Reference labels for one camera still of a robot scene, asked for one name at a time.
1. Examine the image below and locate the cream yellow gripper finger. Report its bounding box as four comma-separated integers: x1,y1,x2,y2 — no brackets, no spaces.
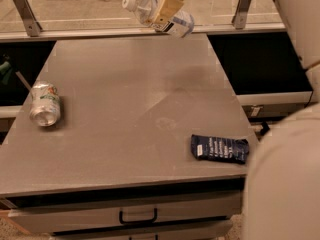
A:
152,0,184,24

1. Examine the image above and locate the clear plastic water bottle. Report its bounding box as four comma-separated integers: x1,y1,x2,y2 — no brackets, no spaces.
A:
122,0,194,38

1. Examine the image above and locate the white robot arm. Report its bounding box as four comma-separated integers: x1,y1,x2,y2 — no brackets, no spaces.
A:
242,0,320,240

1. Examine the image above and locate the dark blue snack bag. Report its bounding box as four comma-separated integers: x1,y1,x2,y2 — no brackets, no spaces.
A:
190,135,249,164

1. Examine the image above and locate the crushed silver soda can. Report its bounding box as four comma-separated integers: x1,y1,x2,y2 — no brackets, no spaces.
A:
29,81,61,127

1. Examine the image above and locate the green object at left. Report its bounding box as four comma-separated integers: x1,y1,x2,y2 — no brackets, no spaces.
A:
0,61,13,85

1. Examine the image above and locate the grey lower drawer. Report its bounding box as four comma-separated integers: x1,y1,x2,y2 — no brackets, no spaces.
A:
50,220,232,240

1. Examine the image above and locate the grey drawer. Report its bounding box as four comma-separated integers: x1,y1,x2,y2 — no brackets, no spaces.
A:
9,191,242,233
50,220,232,240

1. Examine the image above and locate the grey upper drawer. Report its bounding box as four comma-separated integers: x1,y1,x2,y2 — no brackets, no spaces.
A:
9,191,242,233

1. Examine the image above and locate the right metal railing bracket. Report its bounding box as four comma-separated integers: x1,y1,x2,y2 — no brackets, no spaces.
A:
232,0,252,29

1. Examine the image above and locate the metal railing bracket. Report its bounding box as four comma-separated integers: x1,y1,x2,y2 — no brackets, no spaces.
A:
232,0,252,29
13,0,42,37

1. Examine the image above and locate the left metal railing bracket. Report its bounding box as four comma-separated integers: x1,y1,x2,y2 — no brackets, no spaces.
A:
13,0,42,37

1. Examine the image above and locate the black drawer handle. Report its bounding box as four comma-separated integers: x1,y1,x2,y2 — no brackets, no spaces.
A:
118,208,158,225

